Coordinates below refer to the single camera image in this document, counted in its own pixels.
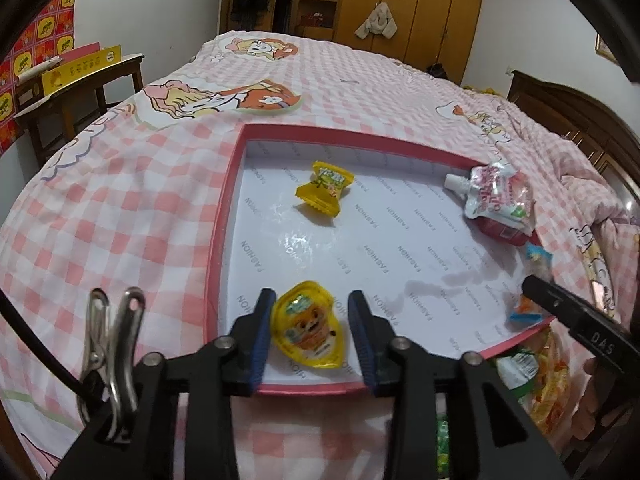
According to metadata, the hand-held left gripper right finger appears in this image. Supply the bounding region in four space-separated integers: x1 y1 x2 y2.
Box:
348 290 571 480

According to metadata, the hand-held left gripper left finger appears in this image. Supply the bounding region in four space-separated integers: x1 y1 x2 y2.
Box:
50 287 278 480

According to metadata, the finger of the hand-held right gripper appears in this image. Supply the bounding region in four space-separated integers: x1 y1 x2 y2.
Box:
521 274 640 376

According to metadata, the yellow jelly cup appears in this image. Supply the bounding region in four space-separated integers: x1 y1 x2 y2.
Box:
271 281 348 372

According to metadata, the blue orange candy packet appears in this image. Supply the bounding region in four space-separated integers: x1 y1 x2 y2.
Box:
509 242 553 328

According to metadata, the green white snack packet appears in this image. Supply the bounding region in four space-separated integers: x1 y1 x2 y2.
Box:
492 350 541 403

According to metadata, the orange yellow snack packet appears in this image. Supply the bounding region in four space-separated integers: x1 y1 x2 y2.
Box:
530 330 573 423

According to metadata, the red shallow cardboard box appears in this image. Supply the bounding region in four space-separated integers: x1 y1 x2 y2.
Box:
204 124 558 397

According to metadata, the red white spout pouch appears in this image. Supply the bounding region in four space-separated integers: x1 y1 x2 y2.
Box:
444 162 537 246

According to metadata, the yellow candy packet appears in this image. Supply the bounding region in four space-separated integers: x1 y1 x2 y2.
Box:
295 161 356 218

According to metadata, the metal spring clip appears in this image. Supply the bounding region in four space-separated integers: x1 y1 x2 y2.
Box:
82 287 147 436

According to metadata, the pink checked printed blanket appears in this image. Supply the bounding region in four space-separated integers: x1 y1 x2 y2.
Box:
0 30 640 480

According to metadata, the dark wooden headboard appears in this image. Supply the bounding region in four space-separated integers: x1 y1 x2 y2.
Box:
507 70 640 211

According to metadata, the dark wooden side table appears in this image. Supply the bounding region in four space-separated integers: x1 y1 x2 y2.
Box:
12 52 146 171

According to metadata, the yellow flat box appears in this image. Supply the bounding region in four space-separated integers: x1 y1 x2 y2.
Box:
40 44 123 96

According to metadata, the beige hanging towel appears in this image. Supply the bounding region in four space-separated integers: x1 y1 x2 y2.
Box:
355 2 399 40

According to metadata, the brown cardboard box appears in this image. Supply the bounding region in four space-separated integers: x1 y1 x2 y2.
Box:
15 80 43 110

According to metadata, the wooden corner shelf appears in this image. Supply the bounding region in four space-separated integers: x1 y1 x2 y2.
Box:
290 0 346 41

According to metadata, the wooden wardrobe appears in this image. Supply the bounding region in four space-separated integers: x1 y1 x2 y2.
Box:
332 0 487 86

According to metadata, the rolled paper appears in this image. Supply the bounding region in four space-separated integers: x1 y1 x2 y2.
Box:
15 56 65 83

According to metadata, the black cable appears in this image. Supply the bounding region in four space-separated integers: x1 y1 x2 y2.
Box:
0 290 96 421

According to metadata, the framed wall picture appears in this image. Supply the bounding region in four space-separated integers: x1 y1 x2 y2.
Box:
595 34 618 63

